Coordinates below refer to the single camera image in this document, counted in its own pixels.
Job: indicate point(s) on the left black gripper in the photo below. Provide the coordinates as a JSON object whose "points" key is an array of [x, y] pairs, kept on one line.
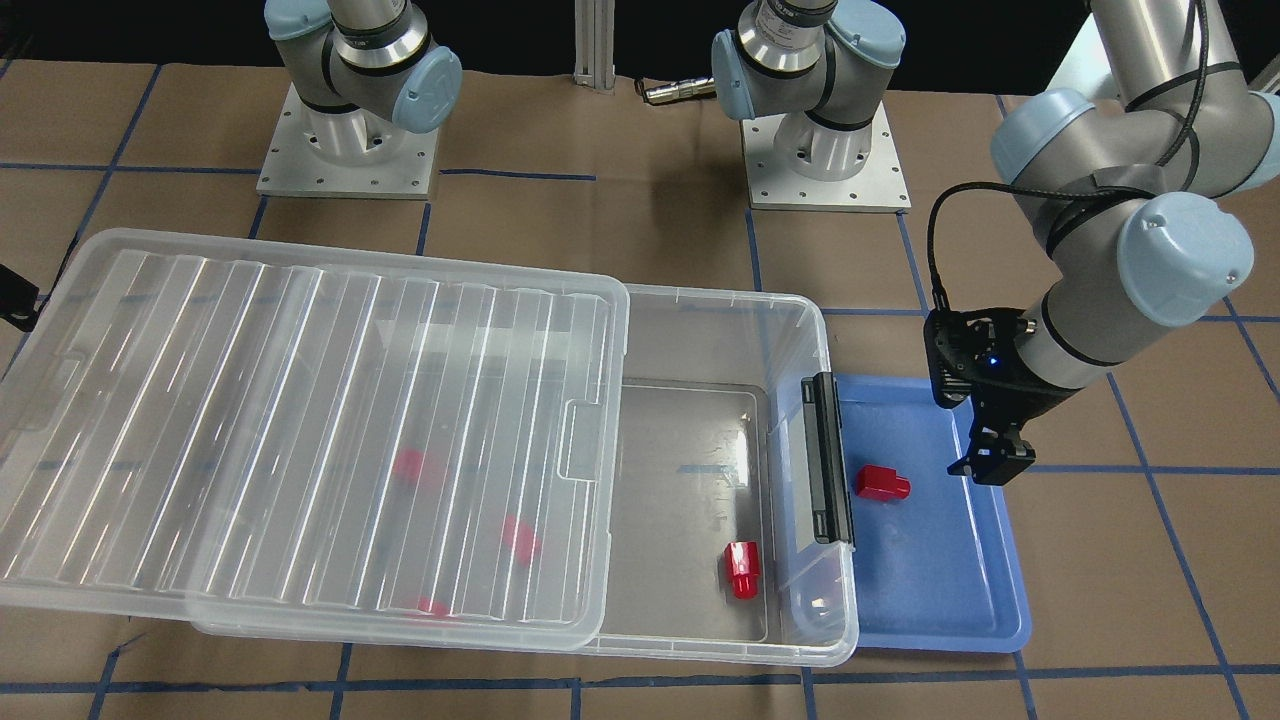
{"points": [[1033, 399]]}

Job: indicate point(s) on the red block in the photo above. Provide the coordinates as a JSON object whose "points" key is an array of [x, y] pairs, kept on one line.
{"points": [[881, 484], [521, 541], [432, 608], [742, 569], [418, 469]]}

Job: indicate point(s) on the clear plastic storage box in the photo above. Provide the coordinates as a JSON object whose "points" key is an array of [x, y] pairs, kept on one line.
{"points": [[637, 429]]}

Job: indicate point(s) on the clear plastic box lid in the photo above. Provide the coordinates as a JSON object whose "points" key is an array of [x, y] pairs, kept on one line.
{"points": [[121, 409]]}

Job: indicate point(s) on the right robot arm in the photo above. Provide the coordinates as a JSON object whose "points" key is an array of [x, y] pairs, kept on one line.
{"points": [[367, 74]]}

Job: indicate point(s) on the blue plastic tray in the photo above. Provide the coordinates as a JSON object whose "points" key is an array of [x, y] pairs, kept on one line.
{"points": [[938, 570]]}

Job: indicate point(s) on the red block under lid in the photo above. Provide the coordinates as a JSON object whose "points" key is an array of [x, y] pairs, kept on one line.
{"points": [[432, 608], [418, 469], [521, 541]]}

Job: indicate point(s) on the black box latch handle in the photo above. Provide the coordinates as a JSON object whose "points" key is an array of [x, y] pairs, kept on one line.
{"points": [[829, 497]]}

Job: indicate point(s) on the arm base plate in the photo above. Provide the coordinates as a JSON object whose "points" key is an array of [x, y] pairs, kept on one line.
{"points": [[345, 165], [793, 164]]}

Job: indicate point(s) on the silver cable connector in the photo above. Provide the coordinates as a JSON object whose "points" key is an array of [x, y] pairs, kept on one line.
{"points": [[681, 91]]}

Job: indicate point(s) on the aluminium frame post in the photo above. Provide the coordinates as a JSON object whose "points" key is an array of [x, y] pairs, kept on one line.
{"points": [[593, 38]]}

